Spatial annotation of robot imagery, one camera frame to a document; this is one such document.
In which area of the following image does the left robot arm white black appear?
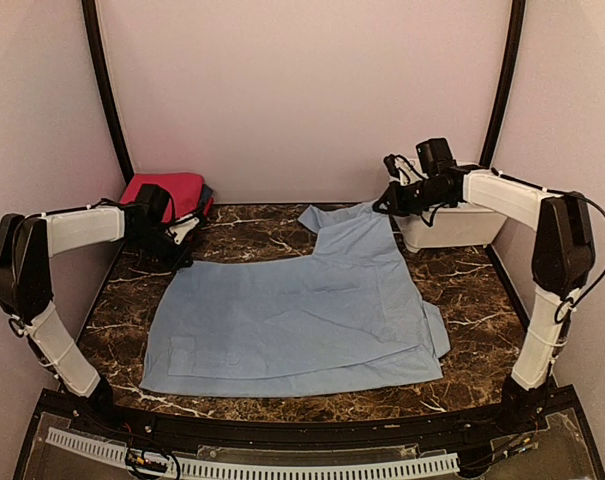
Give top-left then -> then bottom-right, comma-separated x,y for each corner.
0,202 -> 203,436

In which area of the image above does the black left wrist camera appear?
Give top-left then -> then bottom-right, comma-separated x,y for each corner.
135,183 -> 175,224

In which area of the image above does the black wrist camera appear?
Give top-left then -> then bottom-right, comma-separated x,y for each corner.
416,137 -> 457,177
135,183 -> 175,224

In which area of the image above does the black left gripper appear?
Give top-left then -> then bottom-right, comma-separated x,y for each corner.
129,224 -> 193,272

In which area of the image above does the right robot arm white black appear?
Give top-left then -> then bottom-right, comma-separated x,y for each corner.
373,165 -> 595,392

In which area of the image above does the left black frame post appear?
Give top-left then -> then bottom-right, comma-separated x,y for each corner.
81,0 -> 134,185

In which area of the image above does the folded red garment underneath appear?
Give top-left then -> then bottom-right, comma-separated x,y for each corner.
196,197 -> 214,218

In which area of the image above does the folded dark blue garment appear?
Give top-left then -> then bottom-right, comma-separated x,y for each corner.
199,184 -> 214,206

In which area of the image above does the right black frame post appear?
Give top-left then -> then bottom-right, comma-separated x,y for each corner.
479,0 -> 527,167

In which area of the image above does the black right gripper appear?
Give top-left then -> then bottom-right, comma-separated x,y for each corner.
373,178 -> 450,217

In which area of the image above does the black frame post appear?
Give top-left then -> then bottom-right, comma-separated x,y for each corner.
479,0 -> 527,167
81,0 -> 134,185

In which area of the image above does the white plastic bin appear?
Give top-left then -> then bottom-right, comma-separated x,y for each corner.
384,157 -> 508,252

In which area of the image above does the light blue button shirt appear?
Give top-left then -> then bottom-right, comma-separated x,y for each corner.
141,204 -> 450,398

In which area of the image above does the white slotted cable duct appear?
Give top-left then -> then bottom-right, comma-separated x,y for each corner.
45,427 -> 459,480

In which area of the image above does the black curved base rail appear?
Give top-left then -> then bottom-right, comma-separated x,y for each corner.
33,386 -> 579,452

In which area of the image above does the folded pink red garment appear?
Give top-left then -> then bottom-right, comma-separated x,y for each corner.
120,173 -> 205,223

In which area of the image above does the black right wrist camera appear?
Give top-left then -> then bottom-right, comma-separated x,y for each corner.
416,137 -> 457,177

